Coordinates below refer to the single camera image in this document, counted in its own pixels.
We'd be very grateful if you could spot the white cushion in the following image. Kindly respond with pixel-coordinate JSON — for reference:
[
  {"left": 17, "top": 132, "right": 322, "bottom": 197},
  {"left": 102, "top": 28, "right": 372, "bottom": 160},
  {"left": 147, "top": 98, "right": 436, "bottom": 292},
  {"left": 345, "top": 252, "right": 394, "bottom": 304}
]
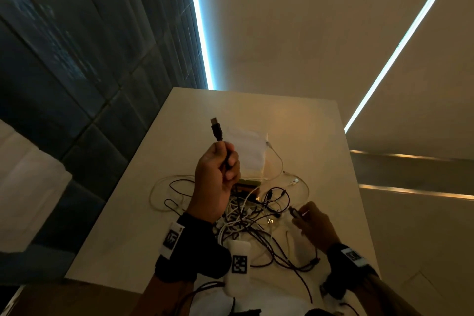
[{"left": 0, "top": 119, "right": 73, "bottom": 253}]

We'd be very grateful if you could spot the person's right hand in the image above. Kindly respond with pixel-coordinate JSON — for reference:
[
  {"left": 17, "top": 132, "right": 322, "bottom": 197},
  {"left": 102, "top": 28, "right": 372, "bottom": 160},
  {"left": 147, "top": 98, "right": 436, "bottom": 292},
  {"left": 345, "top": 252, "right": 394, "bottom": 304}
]
[{"left": 288, "top": 200, "right": 341, "bottom": 254}]

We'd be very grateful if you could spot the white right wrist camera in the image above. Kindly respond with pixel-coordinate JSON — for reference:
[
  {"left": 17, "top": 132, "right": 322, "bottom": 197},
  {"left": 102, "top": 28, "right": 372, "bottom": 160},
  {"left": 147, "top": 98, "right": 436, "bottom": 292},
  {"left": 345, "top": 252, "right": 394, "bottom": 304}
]
[{"left": 321, "top": 284, "right": 349, "bottom": 315}]

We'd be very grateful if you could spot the metal trim strip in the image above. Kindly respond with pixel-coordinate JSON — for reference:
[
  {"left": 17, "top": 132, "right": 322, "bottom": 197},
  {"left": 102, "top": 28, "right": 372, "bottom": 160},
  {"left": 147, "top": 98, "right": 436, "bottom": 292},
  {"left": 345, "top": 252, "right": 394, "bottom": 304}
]
[
  {"left": 358, "top": 183, "right": 474, "bottom": 201},
  {"left": 350, "top": 149, "right": 474, "bottom": 164}
]

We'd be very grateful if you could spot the black wristband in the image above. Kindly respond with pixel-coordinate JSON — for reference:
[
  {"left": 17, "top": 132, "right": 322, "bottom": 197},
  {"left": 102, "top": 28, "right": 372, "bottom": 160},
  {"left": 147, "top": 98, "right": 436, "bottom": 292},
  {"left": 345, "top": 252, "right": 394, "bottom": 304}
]
[
  {"left": 154, "top": 212, "right": 232, "bottom": 284},
  {"left": 322, "top": 243, "right": 379, "bottom": 300}
]

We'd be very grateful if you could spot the blue LED light strip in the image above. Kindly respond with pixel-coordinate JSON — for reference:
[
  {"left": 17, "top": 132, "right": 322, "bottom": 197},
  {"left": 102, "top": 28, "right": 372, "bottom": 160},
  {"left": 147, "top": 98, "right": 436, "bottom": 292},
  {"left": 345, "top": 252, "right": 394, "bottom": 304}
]
[
  {"left": 343, "top": 0, "right": 466, "bottom": 134},
  {"left": 185, "top": 0, "right": 215, "bottom": 90}
]

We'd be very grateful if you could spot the person's left forearm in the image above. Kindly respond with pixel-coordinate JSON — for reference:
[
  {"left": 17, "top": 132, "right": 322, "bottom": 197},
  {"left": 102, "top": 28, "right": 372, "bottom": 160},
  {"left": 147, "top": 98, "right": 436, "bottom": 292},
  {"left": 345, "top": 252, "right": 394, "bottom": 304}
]
[{"left": 131, "top": 275, "right": 195, "bottom": 316}]

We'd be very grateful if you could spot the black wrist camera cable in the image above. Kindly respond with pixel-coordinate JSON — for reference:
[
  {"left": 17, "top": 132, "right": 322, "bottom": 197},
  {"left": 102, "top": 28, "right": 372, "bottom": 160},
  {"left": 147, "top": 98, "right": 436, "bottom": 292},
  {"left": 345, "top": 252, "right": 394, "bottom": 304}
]
[{"left": 174, "top": 281, "right": 237, "bottom": 316}]

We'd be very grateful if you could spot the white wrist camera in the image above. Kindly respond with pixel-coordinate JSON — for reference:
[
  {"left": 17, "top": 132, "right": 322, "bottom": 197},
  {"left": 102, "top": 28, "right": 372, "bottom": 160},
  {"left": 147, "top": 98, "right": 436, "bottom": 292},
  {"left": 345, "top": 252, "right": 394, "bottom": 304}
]
[
  {"left": 321, "top": 284, "right": 349, "bottom": 315},
  {"left": 224, "top": 239, "right": 252, "bottom": 298}
]

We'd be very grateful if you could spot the black left wristband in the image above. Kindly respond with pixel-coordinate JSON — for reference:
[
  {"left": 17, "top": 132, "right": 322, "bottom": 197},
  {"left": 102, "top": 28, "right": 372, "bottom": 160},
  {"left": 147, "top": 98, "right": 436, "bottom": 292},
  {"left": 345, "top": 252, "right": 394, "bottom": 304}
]
[{"left": 154, "top": 212, "right": 232, "bottom": 284}]

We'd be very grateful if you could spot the pile of cables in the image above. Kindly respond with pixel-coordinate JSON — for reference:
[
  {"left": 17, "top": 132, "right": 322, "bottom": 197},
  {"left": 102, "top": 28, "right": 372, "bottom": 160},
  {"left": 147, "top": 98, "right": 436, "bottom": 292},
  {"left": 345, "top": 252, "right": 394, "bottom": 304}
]
[{"left": 149, "top": 141, "right": 321, "bottom": 305}]

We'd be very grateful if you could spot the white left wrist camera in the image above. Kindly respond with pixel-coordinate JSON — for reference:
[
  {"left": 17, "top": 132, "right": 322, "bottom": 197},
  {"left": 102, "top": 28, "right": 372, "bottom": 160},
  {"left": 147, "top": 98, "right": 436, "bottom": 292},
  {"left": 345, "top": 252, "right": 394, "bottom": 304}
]
[{"left": 224, "top": 239, "right": 252, "bottom": 298}]

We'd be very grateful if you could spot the white table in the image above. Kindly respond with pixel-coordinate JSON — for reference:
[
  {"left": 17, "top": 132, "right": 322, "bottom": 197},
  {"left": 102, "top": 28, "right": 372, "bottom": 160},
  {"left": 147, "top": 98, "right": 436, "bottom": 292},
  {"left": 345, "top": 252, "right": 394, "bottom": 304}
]
[{"left": 65, "top": 87, "right": 380, "bottom": 292}]

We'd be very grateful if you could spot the person's left hand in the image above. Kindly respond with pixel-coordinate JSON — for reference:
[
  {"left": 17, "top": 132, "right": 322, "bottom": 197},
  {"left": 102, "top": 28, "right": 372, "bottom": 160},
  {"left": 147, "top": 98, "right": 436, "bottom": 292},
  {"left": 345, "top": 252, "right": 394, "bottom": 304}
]
[{"left": 186, "top": 140, "right": 241, "bottom": 225}]

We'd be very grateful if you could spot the black right wristband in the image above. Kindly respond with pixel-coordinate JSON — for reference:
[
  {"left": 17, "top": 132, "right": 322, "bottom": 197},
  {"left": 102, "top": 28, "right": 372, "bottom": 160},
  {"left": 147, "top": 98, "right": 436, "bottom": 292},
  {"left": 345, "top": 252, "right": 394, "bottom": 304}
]
[{"left": 322, "top": 243, "right": 379, "bottom": 300}]

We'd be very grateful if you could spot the person's right forearm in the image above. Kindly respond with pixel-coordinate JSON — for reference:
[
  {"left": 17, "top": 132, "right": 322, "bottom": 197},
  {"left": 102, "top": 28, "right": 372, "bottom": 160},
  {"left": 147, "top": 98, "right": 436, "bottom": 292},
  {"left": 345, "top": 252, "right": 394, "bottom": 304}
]
[{"left": 354, "top": 273, "right": 423, "bottom": 316}]

